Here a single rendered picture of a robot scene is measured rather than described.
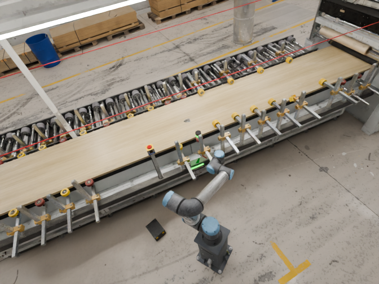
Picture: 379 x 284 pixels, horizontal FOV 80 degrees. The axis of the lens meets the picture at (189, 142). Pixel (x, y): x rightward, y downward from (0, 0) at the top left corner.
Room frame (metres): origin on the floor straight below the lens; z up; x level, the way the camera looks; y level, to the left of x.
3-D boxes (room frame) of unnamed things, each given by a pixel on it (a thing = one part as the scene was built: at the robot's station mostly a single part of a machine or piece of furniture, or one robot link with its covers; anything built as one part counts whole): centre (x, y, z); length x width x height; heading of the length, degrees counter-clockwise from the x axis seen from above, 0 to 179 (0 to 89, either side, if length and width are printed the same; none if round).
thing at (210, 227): (0.74, -0.04, 0.79); 0.17 x 0.15 x 0.18; 49
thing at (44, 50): (6.22, 3.29, 0.36); 0.59 x 0.57 x 0.73; 20
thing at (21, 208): (1.11, 1.58, 0.88); 0.04 x 0.04 x 0.48; 15
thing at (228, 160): (2.06, 0.08, 0.44); 5.10 x 0.69 x 0.87; 105
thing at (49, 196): (1.17, 1.33, 0.88); 0.04 x 0.04 x 0.48; 15
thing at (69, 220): (1.13, 1.28, 0.83); 0.44 x 0.03 x 0.04; 15
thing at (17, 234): (1.00, 1.77, 0.81); 0.44 x 0.03 x 0.04; 15
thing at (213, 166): (1.13, -0.17, 1.14); 0.12 x 0.12 x 0.09; 49
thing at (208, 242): (0.74, -0.05, 0.65); 0.19 x 0.19 x 0.10
